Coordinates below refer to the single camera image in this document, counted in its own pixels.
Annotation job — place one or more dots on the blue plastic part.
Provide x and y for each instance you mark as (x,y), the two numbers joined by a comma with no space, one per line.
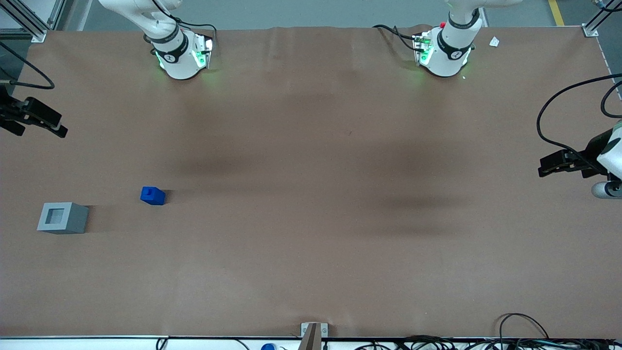
(152,196)

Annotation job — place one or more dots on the brown table cover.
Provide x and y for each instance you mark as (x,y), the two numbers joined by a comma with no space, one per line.
(311,243)

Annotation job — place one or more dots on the white paper scrap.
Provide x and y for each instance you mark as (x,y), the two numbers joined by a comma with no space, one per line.
(494,42)

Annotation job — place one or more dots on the metal table edge bracket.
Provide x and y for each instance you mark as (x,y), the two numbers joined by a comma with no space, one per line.
(313,335)

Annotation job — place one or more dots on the gray square base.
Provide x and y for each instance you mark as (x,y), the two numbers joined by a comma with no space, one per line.
(73,218)

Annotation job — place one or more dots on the blue round cap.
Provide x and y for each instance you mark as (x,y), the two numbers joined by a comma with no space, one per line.
(267,347)

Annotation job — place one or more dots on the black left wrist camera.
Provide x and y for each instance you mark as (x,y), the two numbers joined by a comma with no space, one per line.
(559,163)

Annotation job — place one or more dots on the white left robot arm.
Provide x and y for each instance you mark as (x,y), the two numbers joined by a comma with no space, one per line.
(444,58)

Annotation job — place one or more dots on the aluminium frame post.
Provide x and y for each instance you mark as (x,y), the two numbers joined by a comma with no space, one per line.
(597,22)
(29,19)

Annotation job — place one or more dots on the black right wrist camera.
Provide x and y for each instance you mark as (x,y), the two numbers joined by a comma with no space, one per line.
(43,116)

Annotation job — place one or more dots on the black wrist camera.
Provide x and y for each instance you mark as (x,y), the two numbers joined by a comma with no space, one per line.
(559,163)
(43,116)

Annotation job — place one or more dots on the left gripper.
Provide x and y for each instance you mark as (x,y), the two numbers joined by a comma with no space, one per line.
(592,151)

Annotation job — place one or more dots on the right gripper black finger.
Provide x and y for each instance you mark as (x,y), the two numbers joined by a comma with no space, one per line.
(12,126)

